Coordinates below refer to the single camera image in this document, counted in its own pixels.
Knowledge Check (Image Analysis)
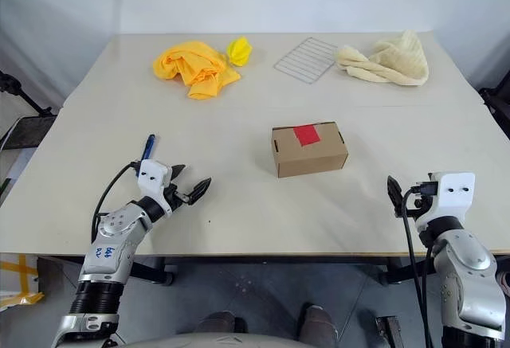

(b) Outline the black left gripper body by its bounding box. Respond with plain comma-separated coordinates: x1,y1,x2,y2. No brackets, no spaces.
162,182,190,213

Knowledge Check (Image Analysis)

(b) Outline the dark rounded robot foot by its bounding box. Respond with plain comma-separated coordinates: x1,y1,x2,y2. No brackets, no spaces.
194,311,246,335
298,303,335,345

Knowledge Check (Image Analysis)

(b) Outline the yellow taped package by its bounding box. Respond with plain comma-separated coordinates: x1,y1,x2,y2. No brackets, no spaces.
0,253,45,314

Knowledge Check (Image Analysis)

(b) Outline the dark brown floor bracket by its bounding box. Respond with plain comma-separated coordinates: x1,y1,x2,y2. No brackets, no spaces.
375,315,404,348

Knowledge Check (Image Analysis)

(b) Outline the black flat platform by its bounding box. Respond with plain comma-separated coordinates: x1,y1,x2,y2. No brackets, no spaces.
0,115,57,151

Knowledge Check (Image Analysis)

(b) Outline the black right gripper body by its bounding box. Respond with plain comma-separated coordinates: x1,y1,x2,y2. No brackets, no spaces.
406,182,439,222

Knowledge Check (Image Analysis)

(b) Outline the black tripod stand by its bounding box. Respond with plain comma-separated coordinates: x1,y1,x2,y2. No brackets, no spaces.
0,70,59,118

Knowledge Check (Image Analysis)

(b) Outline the red tape patch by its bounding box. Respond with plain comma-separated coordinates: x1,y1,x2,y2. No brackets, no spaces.
293,124,322,147

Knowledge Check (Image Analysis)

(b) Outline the black table frame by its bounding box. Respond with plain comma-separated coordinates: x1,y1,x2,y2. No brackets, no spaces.
37,254,443,287

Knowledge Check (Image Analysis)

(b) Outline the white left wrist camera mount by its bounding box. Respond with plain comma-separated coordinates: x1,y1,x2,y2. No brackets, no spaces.
137,159,173,205

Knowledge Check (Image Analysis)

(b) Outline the yellow crumpled cloth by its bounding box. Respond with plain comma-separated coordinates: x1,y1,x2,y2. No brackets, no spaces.
153,40,242,101

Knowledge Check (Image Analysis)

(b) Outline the blue pen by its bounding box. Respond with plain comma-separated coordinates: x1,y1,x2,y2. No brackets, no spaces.
142,134,157,162

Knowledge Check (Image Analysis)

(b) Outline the grey robot torso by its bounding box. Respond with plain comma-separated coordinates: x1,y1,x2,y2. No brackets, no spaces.
118,330,344,348

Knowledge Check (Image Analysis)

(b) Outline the cream knitted towel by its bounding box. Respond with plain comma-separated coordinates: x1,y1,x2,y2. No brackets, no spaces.
333,29,430,88

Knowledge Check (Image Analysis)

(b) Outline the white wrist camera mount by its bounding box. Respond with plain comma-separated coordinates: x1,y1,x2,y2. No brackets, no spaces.
428,171,477,222
137,159,173,205

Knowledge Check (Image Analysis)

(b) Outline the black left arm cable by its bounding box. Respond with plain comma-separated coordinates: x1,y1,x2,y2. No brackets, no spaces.
90,160,143,242

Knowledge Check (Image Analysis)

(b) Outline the small yellow crumpled ball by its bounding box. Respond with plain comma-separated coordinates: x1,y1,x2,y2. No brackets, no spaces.
226,36,253,68

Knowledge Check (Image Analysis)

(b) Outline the brown cardboard box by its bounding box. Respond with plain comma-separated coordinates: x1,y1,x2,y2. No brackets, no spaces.
271,121,349,179

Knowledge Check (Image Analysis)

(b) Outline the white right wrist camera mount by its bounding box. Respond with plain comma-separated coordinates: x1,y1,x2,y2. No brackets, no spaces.
428,171,477,222

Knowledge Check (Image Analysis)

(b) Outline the metal wire rack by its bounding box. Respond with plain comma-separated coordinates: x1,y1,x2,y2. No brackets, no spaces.
273,37,340,85

